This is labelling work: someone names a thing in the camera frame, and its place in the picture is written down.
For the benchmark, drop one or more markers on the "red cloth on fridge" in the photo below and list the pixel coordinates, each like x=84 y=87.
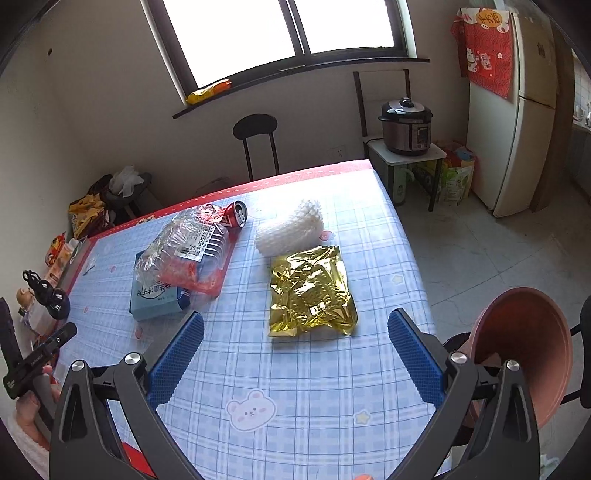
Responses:
x=484 y=40

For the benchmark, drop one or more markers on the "white foam fruit net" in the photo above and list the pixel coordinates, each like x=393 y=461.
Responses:
x=294 y=228

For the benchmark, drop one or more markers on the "small white side table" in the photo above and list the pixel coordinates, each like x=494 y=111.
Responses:
x=376 y=146

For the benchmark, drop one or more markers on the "clear plastic packaging tray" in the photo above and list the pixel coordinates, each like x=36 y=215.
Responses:
x=150 y=261

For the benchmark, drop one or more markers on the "cream refrigerator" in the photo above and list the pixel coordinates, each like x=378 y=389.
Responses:
x=511 y=135

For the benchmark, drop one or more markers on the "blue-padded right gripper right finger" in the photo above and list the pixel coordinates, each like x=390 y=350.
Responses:
x=504 y=443

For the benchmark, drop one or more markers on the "terracotta trash bin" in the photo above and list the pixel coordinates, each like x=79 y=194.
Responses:
x=526 y=345

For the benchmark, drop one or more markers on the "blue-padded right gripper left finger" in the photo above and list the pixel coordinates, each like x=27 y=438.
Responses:
x=85 y=443

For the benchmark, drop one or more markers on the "yellow bag on windowsill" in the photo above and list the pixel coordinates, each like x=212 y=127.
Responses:
x=202 y=94

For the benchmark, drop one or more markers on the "electric pressure cooker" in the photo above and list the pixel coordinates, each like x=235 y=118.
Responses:
x=407 y=126

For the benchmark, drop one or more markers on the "blue tissue pack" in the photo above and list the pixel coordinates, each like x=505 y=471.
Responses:
x=156 y=299

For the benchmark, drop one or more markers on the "red snack packet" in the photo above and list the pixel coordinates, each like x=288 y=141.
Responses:
x=199 y=263

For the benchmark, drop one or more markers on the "left hand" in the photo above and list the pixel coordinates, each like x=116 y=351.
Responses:
x=28 y=406

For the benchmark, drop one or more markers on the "gold foil bag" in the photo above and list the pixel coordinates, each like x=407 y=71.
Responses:
x=310 y=290

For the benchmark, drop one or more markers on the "crushed red cola can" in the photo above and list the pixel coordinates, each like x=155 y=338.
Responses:
x=234 y=216

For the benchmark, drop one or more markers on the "green printed shopping bag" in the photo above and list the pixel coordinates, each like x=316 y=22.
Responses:
x=457 y=172

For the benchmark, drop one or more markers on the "green thermos jug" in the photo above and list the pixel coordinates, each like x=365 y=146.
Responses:
x=402 y=177

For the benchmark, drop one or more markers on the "window with dark frame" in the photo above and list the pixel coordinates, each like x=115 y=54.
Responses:
x=254 y=42

